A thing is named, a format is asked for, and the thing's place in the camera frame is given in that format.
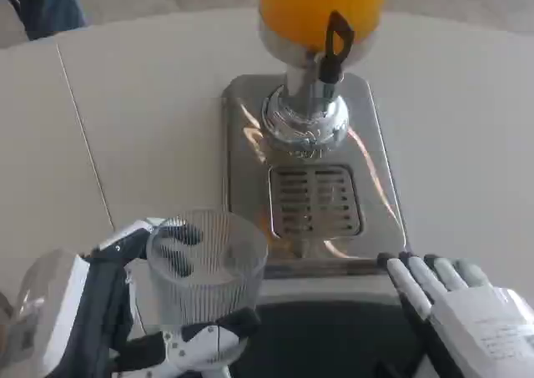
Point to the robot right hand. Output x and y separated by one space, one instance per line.
467 319

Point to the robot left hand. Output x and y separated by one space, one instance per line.
100 307

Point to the clear ribbed glass cup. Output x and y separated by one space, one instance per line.
208 282

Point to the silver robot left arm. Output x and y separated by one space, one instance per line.
9 332

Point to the black robot torso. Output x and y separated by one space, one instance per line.
325 340

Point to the steel drip tray grid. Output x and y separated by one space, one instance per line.
315 200

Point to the orange juice drink dispenser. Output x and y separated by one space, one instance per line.
317 115

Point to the person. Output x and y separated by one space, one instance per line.
54 2

